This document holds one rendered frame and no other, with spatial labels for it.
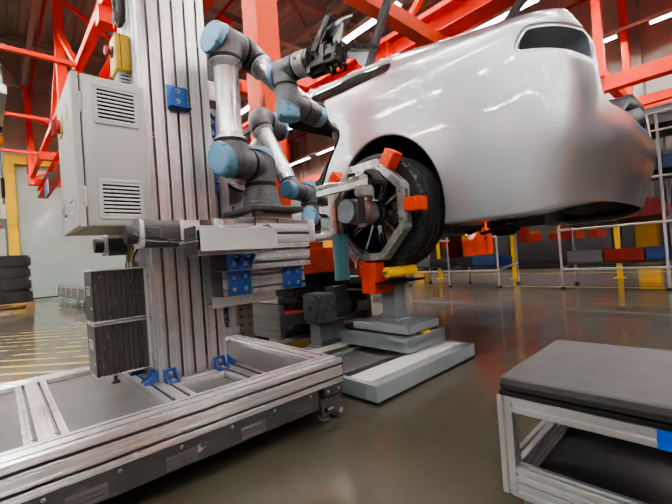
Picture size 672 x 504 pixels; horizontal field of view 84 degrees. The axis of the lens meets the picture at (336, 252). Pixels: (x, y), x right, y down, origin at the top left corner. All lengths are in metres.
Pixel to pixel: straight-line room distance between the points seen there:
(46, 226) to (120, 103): 13.21
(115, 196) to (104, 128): 0.21
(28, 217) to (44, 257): 1.26
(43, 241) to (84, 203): 13.19
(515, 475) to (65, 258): 14.17
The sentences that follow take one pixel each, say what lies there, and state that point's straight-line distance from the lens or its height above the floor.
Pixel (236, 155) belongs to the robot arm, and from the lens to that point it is 1.36.
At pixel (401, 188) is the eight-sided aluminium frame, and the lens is 1.93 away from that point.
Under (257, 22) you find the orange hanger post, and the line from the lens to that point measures 2.64.
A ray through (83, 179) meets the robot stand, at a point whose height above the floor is 0.90.
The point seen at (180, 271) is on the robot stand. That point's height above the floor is 0.60.
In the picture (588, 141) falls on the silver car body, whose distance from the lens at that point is 1.98.
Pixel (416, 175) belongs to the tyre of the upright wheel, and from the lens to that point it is 2.01.
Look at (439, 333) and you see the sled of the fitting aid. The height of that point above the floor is 0.14.
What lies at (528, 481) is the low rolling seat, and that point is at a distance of 0.97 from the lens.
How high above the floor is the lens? 0.62
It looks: 1 degrees up
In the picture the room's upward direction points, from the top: 4 degrees counter-clockwise
